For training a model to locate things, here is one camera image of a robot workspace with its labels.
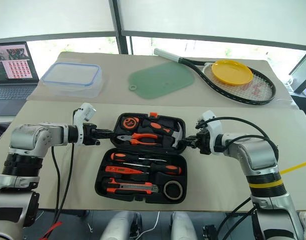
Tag grey right robot leg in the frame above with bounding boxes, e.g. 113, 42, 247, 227
170, 211, 205, 240

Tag dark window frame post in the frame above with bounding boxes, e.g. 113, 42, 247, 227
109, 0, 133, 55

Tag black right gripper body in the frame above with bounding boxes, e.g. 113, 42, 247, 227
196, 130, 215, 155

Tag black table frame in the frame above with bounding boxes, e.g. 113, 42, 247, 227
62, 209, 253, 219

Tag black electrical tape roll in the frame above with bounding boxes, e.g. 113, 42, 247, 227
164, 180, 184, 200

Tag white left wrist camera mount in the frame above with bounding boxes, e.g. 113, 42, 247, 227
72, 102, 96, 146

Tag orange black utility knife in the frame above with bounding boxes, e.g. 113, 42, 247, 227
105, 177, 160, 195

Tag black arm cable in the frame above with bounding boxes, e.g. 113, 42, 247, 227
196, 116, 280, 161
44, 107, 76, 240
216, 196, 258, 240

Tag claw hammer orange black handle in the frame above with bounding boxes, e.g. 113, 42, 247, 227
142, 119, 185, 148

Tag thin white cable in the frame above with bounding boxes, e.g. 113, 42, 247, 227
142, 211, 160, 240

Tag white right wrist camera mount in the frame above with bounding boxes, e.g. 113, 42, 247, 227
195, 109, 224, 153

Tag orange handled pliers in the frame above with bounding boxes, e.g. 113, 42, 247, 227
116, 132, 163, 147

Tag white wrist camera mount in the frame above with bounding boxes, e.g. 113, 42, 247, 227
72, 102, 96, 146
195, 109, 224, 153

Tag yellow strip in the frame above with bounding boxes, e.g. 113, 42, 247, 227
280, 159, 306, 175

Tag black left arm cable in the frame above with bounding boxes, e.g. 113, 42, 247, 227
44, 107, 76, 240

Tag grey robot leg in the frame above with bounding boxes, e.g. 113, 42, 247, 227
170, 211, 205, 240
100, 211, 142, 240

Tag grey left robot leg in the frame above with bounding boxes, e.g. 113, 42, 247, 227
100, 211, 142, 240

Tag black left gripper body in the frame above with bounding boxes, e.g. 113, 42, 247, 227
81, 123, 101, 147

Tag yellow plastic plate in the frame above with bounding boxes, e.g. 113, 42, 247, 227
211, 59, 254, 87

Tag black tennis racket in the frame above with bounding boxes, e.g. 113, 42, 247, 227
153, 48, 277, 105

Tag beige table cover sheet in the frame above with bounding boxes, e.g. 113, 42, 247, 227
0, 99, 306, 213
26, 51, 300, 111

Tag white roller blind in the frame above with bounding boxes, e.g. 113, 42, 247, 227
119, 0, 306, 52
0, 0, 118, 42

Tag clear container with blue lid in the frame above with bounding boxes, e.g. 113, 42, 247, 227
40, 61, 103, 99

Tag orange black tape measure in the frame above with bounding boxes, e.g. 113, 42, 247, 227
122, 116, 140, 130

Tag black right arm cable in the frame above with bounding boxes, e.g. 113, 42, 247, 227
216, 196, 258, 240
196, 116, 280, 161

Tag green cutting board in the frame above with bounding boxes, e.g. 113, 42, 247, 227
128, 61, 195, 100

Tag orange black handled screwdriver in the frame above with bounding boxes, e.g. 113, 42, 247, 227
122, 162, 183, 176
110, 152, 168, 163

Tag open grey laptop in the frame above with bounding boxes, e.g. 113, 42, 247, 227
0, 41, 40, 117

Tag black plastic tool case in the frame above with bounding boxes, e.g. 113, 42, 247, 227
94, 112, 188, 205

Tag dark framed monitor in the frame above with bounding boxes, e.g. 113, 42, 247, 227
289, 51, 306, 95

